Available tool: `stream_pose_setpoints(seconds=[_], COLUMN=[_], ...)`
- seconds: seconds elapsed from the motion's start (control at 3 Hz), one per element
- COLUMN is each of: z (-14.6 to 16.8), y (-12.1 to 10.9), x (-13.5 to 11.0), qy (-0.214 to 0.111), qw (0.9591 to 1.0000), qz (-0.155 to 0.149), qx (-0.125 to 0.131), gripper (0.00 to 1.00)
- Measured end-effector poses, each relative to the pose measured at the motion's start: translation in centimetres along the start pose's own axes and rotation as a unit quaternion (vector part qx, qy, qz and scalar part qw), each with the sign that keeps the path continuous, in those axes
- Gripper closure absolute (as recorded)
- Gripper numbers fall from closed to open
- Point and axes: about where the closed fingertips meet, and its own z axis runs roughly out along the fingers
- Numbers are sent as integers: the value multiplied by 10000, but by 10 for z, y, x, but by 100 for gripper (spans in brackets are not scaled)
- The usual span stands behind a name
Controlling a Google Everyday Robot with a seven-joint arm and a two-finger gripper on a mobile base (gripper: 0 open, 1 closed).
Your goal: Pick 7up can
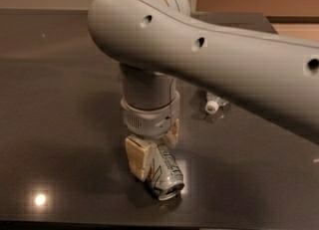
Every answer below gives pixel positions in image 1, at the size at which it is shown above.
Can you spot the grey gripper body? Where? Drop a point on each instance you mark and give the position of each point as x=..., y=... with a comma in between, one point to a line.
x=150, y=121

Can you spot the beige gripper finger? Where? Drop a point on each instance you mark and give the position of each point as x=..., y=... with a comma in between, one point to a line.
x=140, y=153
x=171, y=137

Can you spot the white green 7up can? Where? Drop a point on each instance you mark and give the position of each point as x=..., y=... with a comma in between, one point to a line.
x=165, y=178

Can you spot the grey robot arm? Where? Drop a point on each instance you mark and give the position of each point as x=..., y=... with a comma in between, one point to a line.
x=272, y=76

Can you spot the clear plastic water bottle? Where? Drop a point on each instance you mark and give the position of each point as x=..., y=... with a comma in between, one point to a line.
x=214, y=103

